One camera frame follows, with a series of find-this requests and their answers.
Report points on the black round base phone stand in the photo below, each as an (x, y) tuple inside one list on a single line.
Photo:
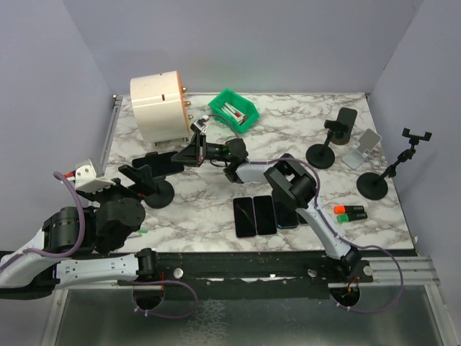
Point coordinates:
[(321, 156)]

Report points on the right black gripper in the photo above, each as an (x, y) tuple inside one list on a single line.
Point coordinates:
[(196, 153)]

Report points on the green cap marker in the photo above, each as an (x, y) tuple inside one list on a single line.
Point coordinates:
[(349, 217)]

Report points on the cream cylindrical drum device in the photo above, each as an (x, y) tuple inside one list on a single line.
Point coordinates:
[(159, 107)]

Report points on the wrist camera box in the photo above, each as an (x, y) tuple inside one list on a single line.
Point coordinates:
[(87, 178), (200, 125)]

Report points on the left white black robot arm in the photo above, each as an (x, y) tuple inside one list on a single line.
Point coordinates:
[(76, 244)]

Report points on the black phone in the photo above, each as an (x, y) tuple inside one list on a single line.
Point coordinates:
[(285, 218)]

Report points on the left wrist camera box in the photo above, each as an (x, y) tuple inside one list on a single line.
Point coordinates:
[(87, 178)]

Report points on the silver phone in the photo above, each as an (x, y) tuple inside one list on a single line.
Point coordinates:
[(264, 215)]

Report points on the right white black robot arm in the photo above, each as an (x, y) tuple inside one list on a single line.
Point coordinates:
[(297, 188)]

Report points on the white markers in bin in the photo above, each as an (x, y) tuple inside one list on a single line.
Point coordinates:
[(234, 113)]

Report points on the small green white pen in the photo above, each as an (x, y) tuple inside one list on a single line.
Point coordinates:
[(138, 234)]

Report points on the purple phone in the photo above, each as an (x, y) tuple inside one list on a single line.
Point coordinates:
[(244, 220)]

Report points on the black front mounting rail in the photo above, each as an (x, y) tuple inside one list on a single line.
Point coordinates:
[(249, 275)]

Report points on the black tripod phone stand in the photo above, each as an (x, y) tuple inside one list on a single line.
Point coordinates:
[(374, 186)]

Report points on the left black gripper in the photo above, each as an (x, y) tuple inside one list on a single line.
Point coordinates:
[(142, 177)]

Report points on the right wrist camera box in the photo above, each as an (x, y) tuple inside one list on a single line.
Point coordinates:
[(200, 125)]

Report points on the green plastic bin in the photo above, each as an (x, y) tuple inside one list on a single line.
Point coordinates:
[(239, 102)]

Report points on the orange cap marker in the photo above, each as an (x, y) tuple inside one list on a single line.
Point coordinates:
[(342, 209)]

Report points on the dark phone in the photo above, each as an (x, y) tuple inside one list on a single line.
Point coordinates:
[(301, 218)]

